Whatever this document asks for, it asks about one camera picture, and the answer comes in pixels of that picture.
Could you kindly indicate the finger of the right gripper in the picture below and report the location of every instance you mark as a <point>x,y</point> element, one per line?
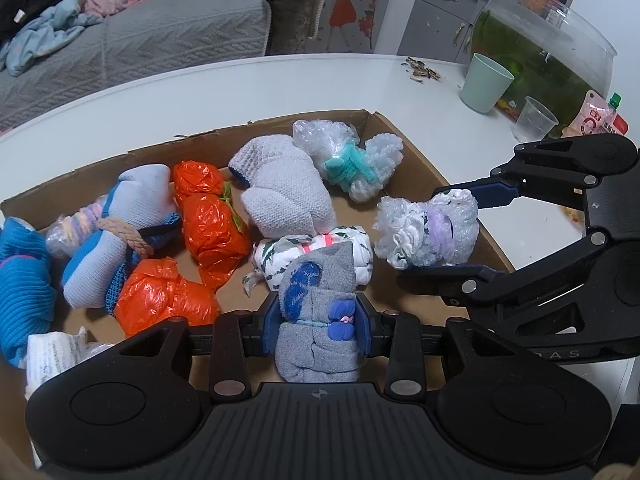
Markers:
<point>460,285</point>
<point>489,193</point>

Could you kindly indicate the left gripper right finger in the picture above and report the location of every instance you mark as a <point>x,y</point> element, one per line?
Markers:
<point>398,337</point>

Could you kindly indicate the grey quilted sofa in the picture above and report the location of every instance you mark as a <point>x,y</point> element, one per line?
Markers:
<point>153,37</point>

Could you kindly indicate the white knitted sock bundle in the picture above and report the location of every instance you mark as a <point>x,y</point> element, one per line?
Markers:
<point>284,192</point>

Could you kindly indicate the light blue sock braided tie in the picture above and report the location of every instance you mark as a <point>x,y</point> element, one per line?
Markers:
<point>141,198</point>

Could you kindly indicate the grey drawer cabinet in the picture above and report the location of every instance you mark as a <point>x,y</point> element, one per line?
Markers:
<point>441,30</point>

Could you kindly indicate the mint green plastic cup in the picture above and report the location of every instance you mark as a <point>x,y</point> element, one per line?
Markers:
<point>485,82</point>

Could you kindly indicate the light blue clothing heap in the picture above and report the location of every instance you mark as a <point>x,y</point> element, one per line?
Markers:
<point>55,28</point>

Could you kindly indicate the white printed paper bundle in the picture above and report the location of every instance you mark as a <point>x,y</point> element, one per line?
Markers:
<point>51,354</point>

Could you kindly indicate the decorated white fridge door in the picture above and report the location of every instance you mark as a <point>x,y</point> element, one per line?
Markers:
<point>348,26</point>

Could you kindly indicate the bubble wrap teal yarn bundle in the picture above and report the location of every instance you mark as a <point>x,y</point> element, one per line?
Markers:
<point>361,171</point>

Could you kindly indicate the orange plastic bag bundle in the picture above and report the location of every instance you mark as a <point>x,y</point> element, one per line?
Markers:
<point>216,236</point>

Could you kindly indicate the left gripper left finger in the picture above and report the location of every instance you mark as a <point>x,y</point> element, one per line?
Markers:
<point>237,336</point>

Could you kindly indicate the glass fish tank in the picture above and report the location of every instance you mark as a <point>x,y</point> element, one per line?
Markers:
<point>554,54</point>

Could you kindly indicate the clear plastic cup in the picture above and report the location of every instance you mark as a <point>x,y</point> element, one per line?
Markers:
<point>534,123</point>

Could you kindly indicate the pink drink pouch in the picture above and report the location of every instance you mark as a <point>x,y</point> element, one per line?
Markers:
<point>598,116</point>

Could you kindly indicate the grey blue sock bundle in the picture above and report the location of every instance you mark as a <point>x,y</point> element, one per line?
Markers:
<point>317,296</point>

